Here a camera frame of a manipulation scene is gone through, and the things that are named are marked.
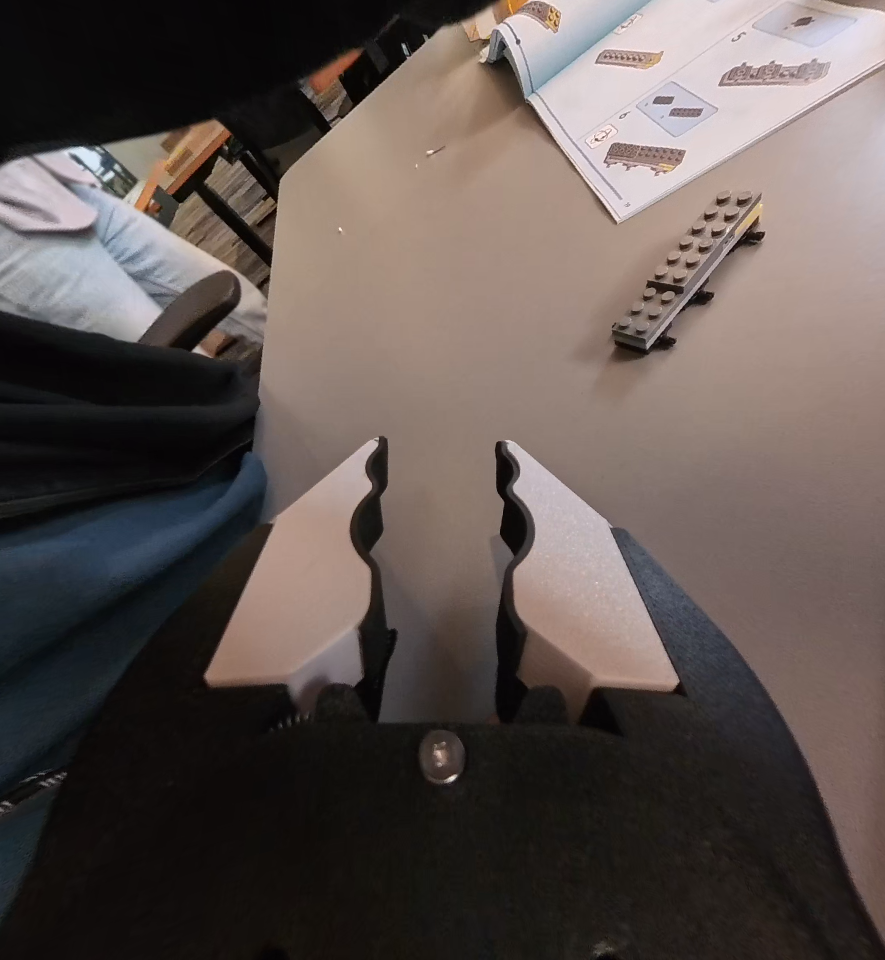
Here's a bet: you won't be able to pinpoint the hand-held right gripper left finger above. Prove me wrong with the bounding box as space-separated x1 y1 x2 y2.
204 435 399 723

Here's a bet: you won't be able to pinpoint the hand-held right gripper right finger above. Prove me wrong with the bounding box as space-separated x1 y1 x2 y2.
493 439 680 725

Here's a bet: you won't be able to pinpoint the grey desk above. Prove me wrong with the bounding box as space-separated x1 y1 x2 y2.
258 0 885 960

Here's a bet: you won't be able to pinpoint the person's blue trousers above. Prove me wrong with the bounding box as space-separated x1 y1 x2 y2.
0 450 270 960

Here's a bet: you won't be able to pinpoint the person's black hoodie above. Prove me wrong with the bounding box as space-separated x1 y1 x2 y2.
0 300 264 522

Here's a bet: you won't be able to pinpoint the grey chair armrest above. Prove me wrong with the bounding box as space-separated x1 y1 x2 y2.
138 270 243 352

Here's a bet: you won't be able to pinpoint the grey toy brick assembly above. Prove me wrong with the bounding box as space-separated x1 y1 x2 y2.
611 189 766 352

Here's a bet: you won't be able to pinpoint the orange table top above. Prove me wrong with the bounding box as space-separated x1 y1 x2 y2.
163 122 234 198

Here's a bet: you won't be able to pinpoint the toy instruction booklet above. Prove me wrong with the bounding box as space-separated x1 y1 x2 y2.
480 0 885 225

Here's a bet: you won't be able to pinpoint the black and white striped cord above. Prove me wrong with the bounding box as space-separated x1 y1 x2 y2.
0 768 69 834

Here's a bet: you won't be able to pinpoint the black metal table frame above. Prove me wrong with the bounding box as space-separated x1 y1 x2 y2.
153 112 282 270

